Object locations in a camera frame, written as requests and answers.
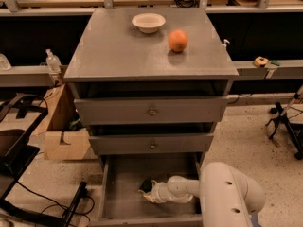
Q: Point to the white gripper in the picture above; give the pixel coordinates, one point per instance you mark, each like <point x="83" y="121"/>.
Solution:
<point x="156" y="191"/>

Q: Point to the green yellow sponge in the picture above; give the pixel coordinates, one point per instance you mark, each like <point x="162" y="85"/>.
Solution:
<point x="146" y="186"/>

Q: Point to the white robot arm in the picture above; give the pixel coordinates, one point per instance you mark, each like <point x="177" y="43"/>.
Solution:
<point x="228" y="197"/>

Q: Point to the bottom grey open drawer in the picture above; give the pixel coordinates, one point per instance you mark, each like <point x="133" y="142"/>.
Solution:
<point x="121" y="203"/>

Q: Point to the middle grey drawer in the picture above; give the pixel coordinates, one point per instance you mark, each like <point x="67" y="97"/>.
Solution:
<point x="160" y="143"/>

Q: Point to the top grey drawer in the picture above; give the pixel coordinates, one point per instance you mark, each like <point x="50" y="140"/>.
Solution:
<point x="150" y="110"/>

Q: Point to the grey wooden drawer cabinet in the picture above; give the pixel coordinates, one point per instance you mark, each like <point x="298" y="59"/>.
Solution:
<point x="115" y="59"/>

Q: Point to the cardboard box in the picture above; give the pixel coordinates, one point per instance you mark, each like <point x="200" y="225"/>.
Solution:
<point x="56" y="140"/>

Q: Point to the black tripod stand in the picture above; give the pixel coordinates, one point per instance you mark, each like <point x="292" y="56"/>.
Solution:
<point x="294" y="129"/>

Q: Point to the orange fruit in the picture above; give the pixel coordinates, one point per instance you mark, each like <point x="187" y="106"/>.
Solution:
<point x="178" y="40"/>

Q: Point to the clear plastic bottle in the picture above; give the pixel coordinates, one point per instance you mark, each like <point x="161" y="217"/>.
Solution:
<point x="53" y="61"/>

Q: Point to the small white pump bottle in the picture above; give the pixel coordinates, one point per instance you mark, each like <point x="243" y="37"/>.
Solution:
<point x="226" y="43"/>

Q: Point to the white bowl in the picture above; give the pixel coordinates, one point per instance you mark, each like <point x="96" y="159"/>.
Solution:
<point x="148" y="22"/>

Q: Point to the green small object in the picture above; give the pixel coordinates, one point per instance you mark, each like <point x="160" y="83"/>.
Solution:
<point x="276" y="63"/>

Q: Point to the black chair frame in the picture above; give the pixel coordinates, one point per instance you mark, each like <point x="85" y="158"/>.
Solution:
<point x="16" y="154"/>

